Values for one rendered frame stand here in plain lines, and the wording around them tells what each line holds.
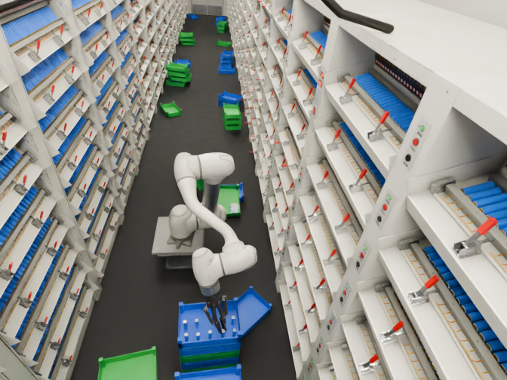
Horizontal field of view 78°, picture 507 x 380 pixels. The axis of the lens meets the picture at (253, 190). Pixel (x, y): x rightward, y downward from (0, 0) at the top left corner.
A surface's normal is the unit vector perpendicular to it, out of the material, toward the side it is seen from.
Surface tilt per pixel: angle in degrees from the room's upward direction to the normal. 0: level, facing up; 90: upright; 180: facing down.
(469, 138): 90
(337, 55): 90
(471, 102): 90
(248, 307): 0
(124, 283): 0
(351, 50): 90
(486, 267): 21
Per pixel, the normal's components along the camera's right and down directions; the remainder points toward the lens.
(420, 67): -0.99, 0.00
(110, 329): 0.08, -0.78
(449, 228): -0.27, -0.73
